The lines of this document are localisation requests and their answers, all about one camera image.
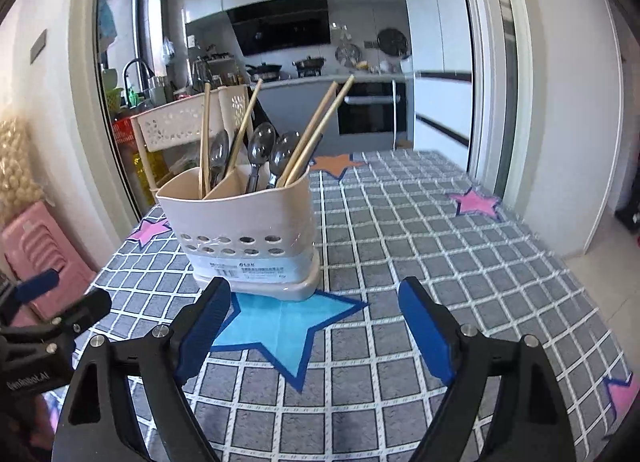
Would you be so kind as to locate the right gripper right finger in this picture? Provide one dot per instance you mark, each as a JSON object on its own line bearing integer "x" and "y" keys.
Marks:
{"x": 529, "y": 422}

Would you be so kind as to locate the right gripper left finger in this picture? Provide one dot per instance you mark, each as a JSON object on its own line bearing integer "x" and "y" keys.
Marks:
{"x": 98, "y": 421}

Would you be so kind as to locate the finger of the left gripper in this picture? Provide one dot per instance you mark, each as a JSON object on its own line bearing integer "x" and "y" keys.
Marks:
{"x": 37, "y": 286}
{"x": 72, "y": 321}

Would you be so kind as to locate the black spoon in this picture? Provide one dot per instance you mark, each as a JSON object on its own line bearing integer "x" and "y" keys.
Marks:
{"x": 259, "y": 150}
{"x": 218, "y": 156}
{"x": 280, "y": 155}

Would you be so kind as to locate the black kitchen faucet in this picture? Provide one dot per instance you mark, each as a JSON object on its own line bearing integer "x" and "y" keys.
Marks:
{"x": 136, "y": 72}

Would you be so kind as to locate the pink plastic stool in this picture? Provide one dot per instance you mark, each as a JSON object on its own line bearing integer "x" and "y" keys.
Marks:
{"x": 33, "y": 243}

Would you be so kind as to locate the pink star sticker left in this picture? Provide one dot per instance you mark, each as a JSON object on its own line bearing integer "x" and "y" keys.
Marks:
{"x": 147, "y": 230}

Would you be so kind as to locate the pink star sticker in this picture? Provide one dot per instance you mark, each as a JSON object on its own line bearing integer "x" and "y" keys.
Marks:
{"x": 147, "y": 230}
{"x": 472, "y": 202}
{"x": 621, "y": 394}

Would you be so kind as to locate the pink star sticker near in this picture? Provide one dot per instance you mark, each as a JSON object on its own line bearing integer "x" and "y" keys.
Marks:
{"x": 621, "y": 394}

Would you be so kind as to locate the blue star mat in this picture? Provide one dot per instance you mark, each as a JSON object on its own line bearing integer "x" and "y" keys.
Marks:
{"x": 282, "y": 330}

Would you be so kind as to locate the beige plastic utensil holder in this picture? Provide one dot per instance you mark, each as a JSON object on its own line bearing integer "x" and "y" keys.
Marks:
{"x": 262, "y": 242}

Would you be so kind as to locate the pink star sticker right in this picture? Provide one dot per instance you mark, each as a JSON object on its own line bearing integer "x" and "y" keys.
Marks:
{"x": 472, "y": 202}

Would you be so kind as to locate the black spoon in holder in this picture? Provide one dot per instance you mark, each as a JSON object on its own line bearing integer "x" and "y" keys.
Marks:
{"x": 259, "y": 150}

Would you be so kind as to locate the beige plastic storage rack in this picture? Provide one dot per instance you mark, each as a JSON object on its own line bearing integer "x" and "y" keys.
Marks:
{"x": 178, "y": 123}

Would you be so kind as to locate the grey checked tablecloth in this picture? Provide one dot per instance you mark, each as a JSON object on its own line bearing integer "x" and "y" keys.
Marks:
{"x": 367, "y": 394}

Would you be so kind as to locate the orange star sticker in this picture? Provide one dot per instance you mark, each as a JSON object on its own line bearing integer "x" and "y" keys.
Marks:
{"x": 335, "y": 166}

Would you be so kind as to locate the black wok on stove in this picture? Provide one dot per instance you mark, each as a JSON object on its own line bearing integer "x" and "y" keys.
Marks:
{"x": 268, "y": 72}

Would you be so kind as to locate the black built-in oven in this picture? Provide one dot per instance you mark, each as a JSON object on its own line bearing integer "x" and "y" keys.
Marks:
{"x": 373, "y": 107}

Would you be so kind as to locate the black range hood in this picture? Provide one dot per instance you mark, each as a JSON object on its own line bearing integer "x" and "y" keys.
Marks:
{"x": 280, "y": 24}

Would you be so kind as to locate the white refrigerator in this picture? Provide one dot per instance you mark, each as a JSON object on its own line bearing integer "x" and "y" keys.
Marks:
{"x": 442, "y": 68}

